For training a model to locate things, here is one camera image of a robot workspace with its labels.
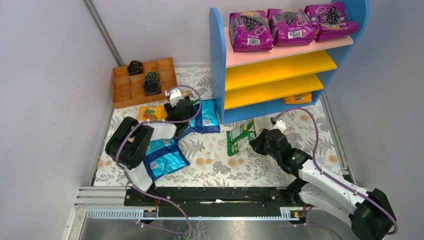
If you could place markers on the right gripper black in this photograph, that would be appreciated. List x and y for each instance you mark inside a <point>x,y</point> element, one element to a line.
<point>261,143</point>

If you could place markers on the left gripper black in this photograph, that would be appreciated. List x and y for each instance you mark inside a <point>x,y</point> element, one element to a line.
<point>177,110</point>

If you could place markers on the orange mango candy bag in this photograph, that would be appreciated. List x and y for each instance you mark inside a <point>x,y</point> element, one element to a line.
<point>152,113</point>

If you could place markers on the yellow green Fox's candy bag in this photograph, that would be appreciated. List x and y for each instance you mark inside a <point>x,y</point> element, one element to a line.
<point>190,96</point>

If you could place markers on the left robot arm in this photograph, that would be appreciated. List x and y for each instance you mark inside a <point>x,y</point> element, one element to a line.
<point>129,143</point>

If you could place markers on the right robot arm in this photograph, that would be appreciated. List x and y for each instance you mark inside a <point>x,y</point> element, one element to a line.
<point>368,213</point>

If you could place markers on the blue candy bag right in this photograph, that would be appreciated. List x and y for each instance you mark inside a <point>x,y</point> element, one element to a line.
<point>206,122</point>

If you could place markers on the large blue candy bag front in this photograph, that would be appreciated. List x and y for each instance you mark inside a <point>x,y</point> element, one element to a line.
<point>162,157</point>

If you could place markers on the orange candy bag under shelf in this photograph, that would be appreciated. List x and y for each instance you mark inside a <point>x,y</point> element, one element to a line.
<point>302,98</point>

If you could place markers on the blue shelf unit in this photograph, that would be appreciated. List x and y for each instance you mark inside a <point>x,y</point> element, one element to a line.
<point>246,85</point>

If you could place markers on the left purple candy bag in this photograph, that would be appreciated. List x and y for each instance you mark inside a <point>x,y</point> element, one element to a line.
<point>249,31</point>

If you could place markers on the purple candy bag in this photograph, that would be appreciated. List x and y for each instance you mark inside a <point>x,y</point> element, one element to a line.
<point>249,31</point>
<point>330,21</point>
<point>290,27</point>

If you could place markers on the middle purple candy bag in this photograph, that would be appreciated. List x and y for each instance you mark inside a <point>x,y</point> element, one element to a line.
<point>290,27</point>

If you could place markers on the right purple candy bag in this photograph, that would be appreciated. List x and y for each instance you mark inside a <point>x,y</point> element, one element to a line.
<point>330,21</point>

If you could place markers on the floral table mat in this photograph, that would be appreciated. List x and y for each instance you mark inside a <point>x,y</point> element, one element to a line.
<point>210,165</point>

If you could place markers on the black tape roll front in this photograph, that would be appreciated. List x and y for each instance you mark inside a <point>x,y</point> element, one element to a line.
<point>152,87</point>

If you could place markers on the black tape roll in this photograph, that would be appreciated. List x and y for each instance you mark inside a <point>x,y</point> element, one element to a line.
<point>152,87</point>
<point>135,67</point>
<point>152,76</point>

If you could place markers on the black tape roll middle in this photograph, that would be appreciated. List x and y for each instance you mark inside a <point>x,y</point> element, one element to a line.
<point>152,76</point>

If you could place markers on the wooden compartment tray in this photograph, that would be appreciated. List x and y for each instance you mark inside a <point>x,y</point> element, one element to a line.
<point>128,90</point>

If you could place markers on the black tape roll back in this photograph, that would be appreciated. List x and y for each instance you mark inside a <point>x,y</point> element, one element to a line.
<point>135,67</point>

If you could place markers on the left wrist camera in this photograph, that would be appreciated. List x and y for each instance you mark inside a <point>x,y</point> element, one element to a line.
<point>175,96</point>

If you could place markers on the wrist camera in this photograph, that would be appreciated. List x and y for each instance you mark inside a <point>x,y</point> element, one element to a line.
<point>175,96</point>
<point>278,124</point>

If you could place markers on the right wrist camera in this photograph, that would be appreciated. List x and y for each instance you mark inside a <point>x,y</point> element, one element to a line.
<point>278,124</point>

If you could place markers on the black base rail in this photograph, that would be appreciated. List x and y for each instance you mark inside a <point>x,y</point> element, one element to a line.
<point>217,202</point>

